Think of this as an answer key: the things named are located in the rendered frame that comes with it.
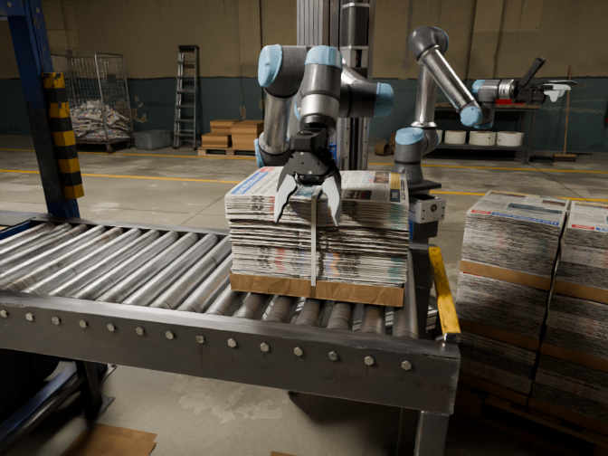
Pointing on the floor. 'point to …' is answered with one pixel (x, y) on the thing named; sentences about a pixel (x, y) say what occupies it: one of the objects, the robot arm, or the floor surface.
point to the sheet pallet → (231, 137)
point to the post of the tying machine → (23, 41)
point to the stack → (536, 312)
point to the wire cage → (99, 111)
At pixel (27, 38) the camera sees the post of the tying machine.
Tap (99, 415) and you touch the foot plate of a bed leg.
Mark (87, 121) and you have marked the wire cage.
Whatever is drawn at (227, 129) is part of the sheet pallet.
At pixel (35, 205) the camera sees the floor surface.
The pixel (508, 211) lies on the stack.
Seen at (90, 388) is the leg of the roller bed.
